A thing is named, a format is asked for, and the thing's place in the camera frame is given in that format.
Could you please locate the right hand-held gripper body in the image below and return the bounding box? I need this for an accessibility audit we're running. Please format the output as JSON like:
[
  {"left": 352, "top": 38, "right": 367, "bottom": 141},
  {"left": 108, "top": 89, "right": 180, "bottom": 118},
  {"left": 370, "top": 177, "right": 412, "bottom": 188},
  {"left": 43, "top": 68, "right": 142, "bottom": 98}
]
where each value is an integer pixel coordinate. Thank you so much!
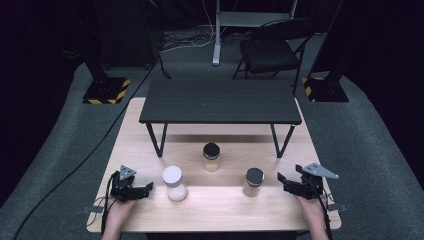
[{"left": 290, "top": 162, "right": 340, "bottom": 201}]

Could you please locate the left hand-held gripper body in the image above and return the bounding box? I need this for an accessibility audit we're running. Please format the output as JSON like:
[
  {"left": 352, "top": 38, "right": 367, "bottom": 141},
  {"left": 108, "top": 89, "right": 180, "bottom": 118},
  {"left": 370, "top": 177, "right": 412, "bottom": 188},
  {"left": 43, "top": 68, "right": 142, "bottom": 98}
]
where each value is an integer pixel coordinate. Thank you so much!
[{"left": 109, "top": 164, "right": 148, "bottom": 204}]

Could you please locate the white-lidded jar of white powder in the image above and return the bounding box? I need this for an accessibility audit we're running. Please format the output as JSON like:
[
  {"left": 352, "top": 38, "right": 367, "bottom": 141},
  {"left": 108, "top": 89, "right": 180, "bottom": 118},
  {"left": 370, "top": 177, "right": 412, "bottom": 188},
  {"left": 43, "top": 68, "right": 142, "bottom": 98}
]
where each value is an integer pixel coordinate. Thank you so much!
[{"left": 161, "top": 165, "right": 189, "bottom": 202}]

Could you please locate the black-lidded jar of brown powder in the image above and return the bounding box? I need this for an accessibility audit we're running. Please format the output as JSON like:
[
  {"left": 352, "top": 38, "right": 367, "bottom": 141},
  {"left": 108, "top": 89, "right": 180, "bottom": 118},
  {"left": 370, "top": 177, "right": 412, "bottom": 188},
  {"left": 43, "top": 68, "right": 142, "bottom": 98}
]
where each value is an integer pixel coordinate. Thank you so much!
[{"left": 242, "top": 167, "right": 265, "bottom": 198}]

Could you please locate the black-lidded jar of yellow powder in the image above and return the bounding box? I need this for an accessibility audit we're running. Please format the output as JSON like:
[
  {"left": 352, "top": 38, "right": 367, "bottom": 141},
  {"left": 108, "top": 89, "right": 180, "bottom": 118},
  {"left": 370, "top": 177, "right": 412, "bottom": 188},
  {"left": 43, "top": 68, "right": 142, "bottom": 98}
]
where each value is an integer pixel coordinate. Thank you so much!
[{"left": 202, "top": 142, "right": 221, "bottom": 173}]

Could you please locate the black raised shelf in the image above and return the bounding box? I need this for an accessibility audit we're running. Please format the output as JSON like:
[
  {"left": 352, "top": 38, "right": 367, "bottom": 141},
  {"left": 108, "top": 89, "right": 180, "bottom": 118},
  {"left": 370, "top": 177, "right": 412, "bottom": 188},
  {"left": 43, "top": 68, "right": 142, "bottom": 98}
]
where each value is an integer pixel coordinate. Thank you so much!
[{"left": 138, "top": 78, "right": 303, "bottom": 159}]

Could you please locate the person's left hand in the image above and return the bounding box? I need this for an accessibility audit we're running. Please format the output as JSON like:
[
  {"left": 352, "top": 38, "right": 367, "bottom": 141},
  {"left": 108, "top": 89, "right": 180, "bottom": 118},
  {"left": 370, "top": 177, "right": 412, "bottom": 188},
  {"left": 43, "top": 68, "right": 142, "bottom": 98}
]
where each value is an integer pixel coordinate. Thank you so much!
[{"left": 105, "top": 197, "right": 138, "bottom": 234}]

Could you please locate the person's right hand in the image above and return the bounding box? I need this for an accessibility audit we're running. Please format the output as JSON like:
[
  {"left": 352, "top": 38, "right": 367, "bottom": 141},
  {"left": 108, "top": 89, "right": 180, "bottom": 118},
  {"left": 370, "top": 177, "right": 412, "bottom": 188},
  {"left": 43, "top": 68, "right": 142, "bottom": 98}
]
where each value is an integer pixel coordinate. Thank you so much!
[{"left": 294, "top": 194, "right": 327, "bottom": 232}]

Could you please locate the black stand with striped base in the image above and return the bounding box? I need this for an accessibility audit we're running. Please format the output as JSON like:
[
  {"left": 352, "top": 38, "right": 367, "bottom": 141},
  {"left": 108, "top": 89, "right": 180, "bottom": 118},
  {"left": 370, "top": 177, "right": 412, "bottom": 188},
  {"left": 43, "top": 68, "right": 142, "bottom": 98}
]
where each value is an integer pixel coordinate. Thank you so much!
[
  {"left": 301, "top": 0, "right": 350, "bottom": 103},
  {"left": 68, "top": 0, "right": 132, "bottom": 105}
]

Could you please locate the black folding chair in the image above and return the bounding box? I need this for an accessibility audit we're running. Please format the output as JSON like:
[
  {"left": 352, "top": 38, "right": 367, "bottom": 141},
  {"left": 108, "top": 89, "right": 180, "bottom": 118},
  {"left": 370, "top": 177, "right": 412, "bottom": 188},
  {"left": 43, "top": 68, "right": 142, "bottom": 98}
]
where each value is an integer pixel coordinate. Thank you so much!
[{"left": 232, "top": 17, "right": 316, "bottom": 96}]

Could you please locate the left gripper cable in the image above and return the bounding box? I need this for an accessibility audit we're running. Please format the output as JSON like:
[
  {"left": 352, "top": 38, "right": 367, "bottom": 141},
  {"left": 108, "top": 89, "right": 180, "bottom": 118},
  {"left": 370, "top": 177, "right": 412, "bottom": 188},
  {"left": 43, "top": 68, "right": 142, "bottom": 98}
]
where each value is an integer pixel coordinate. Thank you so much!
[{"left": 89, "top": 171, "right": 118, "bottom": 235}]

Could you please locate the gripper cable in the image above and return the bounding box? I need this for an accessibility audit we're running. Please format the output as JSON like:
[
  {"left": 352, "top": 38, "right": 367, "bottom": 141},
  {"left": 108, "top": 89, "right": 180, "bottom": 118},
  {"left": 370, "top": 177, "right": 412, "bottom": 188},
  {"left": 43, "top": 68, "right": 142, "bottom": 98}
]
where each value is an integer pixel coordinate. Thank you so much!
[
  {"left": 89, "top": 171, "right": 118, "bottom": 235},
  {"left": 317, "top": 186, "right": 335, "bottom": 240}
]

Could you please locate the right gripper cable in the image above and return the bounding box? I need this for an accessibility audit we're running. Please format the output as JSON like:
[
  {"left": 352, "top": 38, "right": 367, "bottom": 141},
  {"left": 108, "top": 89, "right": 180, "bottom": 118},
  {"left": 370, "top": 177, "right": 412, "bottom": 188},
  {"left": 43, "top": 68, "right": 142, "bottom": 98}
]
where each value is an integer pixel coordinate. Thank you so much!
[{"left": 317, "top": 186, "right": 335, "bottom": 240}]

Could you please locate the long black floor cable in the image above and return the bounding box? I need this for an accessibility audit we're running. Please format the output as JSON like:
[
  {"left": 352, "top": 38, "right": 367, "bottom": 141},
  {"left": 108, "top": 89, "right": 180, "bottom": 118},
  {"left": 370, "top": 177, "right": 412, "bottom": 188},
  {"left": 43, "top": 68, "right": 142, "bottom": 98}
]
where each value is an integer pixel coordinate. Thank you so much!
[{"left": 12, "top": 63, "right": 158, "bottom": 240}]

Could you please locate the short black floor cable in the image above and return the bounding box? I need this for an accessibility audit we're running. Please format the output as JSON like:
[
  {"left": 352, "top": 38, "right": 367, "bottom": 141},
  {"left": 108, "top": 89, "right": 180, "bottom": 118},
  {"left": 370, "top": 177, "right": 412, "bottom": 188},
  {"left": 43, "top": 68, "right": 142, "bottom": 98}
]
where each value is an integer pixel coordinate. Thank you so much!
[{"left": 156, "top": 52, "right": 173, "bottom": 81}]

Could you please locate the bundle of floor cables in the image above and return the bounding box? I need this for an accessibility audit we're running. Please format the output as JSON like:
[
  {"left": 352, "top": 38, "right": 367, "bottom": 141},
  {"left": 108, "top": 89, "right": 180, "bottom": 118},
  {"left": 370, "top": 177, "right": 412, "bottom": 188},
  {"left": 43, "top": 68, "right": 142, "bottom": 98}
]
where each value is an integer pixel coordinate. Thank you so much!
[{"left": 161, "top": 0, "right": 218, "bottom": 54}]

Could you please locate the white metal desk frame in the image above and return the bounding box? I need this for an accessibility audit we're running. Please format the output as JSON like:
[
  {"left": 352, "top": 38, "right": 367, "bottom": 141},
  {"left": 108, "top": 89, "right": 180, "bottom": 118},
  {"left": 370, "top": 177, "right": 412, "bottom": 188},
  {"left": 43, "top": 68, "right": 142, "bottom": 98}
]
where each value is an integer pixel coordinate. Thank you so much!
[{"left": 212, "top": 0, "right": 298, "bottom": 67}]

